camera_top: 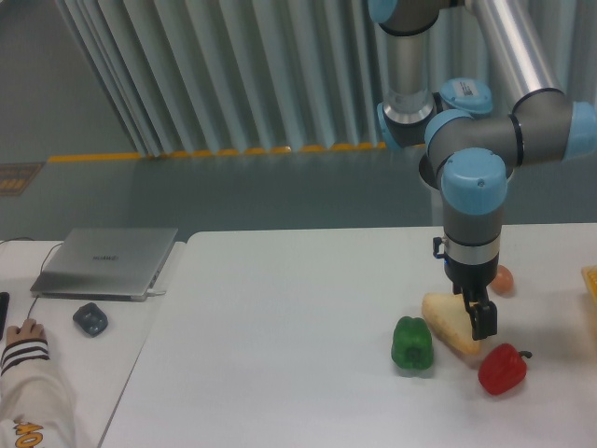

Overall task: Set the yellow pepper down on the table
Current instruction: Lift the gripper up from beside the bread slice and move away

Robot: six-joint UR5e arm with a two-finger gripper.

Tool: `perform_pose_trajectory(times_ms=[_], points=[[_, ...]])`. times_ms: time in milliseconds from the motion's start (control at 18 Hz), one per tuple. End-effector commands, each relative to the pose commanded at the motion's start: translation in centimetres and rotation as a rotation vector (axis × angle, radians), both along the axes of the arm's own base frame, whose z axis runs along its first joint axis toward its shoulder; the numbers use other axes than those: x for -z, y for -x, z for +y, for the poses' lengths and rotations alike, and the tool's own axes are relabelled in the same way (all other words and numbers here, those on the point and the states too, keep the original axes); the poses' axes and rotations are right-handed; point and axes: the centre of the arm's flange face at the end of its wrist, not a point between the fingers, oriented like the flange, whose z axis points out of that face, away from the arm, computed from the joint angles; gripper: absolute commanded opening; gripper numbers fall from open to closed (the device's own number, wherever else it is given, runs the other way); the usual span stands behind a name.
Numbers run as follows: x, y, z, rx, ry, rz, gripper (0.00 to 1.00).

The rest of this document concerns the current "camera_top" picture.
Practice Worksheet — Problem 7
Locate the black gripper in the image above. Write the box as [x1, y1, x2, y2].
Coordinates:
[433, 236, 498, 340]

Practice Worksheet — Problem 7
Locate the forearm in cream sleeve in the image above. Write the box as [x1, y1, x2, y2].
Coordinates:
[1, 338, 76, 447]

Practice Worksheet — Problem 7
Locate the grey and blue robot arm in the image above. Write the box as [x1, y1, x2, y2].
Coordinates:
[368, 1, 596, 340]

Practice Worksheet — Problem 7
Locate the green bell pepper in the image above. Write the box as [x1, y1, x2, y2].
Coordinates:
[391, 316, 434, 371]

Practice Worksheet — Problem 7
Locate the red bell pepper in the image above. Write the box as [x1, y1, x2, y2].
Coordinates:
[478, 343, 533, 396]

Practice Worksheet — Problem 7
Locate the person's hand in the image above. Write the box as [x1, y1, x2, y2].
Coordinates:
[6, 318, 47, 347]

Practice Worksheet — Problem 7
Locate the triangular bread slice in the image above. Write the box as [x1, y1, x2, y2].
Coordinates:
[422, 293, 481, 355]

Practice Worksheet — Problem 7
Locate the brown egg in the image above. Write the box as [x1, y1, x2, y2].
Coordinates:
[490, 264, 514, 295]

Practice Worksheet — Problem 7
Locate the yellow basket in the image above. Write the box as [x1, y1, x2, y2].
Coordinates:
[581, 265, 597, 303]

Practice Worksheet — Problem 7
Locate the silver closed laptop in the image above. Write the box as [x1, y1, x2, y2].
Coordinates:
[30, 228, 178, 301]

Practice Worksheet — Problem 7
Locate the folded white partition screen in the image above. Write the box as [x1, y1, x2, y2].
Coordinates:
[53, 0, 514, 158]

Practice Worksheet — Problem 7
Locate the black phone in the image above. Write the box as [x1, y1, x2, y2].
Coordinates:
[0, 291, 10, 340]

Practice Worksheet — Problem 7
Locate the grey mouse cable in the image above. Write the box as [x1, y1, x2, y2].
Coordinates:
[0, 237, 64, 323]

